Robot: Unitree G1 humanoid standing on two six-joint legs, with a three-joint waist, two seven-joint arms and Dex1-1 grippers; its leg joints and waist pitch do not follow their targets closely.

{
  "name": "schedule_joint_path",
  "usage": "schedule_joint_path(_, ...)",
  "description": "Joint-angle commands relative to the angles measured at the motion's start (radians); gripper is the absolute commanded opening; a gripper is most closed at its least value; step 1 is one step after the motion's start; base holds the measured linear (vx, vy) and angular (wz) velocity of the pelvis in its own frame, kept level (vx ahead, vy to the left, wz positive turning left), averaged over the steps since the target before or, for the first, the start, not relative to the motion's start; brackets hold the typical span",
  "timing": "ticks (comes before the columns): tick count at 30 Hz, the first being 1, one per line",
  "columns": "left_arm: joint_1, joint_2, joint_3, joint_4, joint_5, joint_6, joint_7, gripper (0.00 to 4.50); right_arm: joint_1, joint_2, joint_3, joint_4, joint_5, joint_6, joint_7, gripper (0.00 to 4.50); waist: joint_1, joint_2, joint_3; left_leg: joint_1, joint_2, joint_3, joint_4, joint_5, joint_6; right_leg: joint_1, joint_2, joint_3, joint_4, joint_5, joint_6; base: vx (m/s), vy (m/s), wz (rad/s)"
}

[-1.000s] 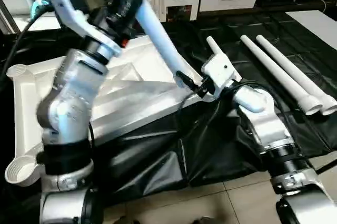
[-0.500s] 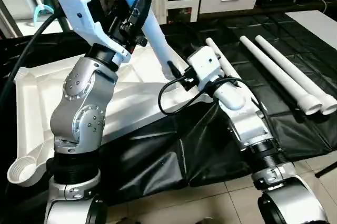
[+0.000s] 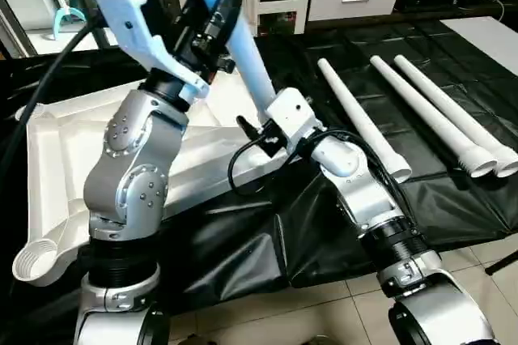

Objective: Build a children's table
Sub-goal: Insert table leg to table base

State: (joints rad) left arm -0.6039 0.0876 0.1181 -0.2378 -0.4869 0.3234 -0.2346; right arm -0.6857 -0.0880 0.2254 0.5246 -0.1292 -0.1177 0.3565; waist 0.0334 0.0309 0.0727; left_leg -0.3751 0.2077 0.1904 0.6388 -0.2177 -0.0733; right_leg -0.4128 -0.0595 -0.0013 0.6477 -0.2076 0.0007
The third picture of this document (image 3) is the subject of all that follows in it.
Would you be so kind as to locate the black work mat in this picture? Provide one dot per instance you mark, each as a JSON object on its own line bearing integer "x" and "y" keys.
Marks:
{"x": 243, "y": 240}

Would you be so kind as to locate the white flat board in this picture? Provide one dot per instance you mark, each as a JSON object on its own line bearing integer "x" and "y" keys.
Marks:
{"x": 494, "y": 37}

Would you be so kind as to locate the white plastic table top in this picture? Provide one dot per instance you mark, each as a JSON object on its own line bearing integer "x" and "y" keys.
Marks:
{"x": 57, "y": 167}

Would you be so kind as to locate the white plastic table leg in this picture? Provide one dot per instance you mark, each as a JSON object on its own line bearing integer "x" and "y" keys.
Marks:
{"x": 429, "y": 114}
{"x": 461, "y": 110}
{"x": 360, "y": 118}
{"x": 243, "y": 45}

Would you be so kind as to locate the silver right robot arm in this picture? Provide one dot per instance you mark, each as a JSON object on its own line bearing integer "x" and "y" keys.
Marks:
{"x": 364, "y": 191}

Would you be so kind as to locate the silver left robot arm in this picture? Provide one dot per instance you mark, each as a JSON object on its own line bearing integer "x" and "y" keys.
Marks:
{"x": 137, "y": 167}

